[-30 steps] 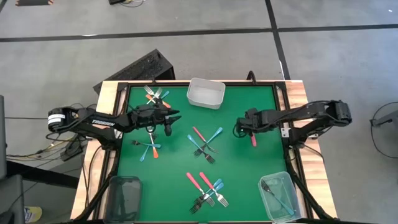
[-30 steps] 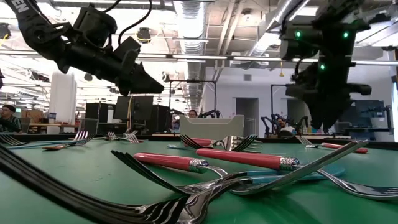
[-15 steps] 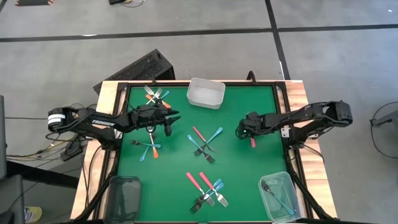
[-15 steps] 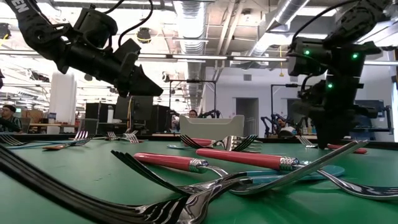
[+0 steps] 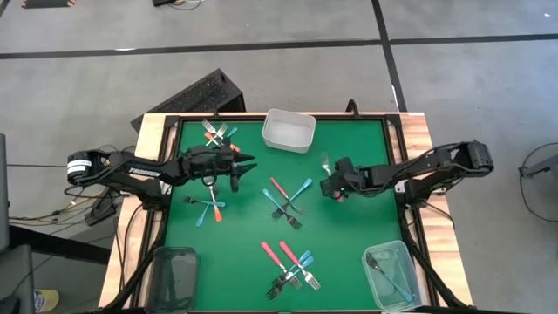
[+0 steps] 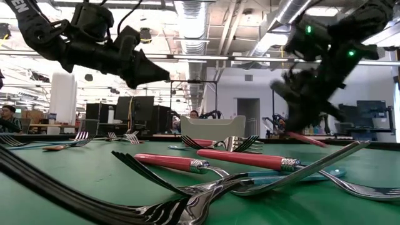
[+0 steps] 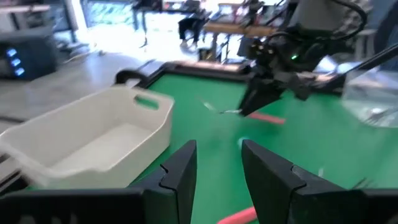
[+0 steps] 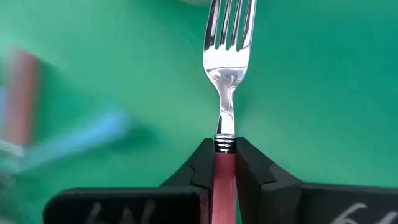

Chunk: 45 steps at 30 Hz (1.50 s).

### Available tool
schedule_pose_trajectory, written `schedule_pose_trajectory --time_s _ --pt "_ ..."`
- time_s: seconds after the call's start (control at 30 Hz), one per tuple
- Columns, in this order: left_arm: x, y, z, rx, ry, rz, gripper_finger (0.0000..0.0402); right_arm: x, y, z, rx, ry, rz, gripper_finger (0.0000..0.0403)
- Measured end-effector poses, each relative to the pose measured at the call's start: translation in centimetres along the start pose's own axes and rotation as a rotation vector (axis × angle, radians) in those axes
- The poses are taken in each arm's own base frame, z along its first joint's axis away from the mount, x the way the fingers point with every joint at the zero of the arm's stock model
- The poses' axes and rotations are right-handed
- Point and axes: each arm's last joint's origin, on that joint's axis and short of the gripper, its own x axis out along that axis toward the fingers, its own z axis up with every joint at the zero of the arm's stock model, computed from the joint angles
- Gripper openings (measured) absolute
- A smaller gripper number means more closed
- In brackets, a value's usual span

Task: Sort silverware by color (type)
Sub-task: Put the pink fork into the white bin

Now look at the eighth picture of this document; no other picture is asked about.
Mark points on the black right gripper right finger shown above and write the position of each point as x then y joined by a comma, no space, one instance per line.
267,186

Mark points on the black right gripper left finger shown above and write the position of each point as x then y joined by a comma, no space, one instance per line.
192,174

